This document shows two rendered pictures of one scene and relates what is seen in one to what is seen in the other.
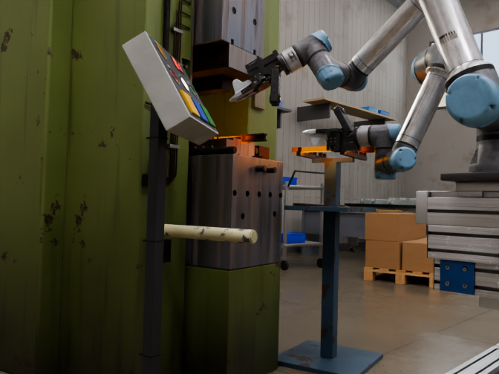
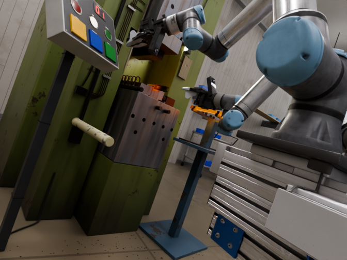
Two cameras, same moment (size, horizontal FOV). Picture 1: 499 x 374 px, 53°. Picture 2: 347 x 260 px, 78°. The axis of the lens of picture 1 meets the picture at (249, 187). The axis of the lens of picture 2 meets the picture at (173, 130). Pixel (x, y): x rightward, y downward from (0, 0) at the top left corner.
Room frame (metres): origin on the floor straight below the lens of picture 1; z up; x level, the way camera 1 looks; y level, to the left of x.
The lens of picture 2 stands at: (0.71, -0.44, 0.76)
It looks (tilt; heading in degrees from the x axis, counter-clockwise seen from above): 0 degrees down; 11
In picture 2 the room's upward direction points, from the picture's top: 20 degrees clockwise
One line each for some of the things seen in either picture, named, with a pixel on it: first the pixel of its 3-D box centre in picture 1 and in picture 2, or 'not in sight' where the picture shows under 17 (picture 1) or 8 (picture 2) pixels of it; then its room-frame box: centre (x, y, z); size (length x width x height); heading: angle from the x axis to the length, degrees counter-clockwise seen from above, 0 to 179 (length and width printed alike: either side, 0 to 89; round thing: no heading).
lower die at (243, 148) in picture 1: (202, 149); (135, 88); (2.17, 0.21, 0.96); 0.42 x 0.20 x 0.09; 55
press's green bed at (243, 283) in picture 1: (203, 312); (107, 182); (2.22, 0.19, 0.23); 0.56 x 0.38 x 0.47; 55
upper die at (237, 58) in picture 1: (204, 67); (152, 42); (2.17, 0.21, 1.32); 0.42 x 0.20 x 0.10; 55
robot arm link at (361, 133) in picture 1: (364, 136); (221, 100); (1.77, -0.41, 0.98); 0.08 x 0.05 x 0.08; 145
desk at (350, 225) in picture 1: (349, 233); not in sight; (6.93, -1.40, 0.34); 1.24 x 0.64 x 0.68; 47
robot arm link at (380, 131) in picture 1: (386, 136); (234, 103); (1.73, -0.47, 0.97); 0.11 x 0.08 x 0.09; 55
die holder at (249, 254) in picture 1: (206, 209); (128, 124); (2.22, 0.19, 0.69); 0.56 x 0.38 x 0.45; 55
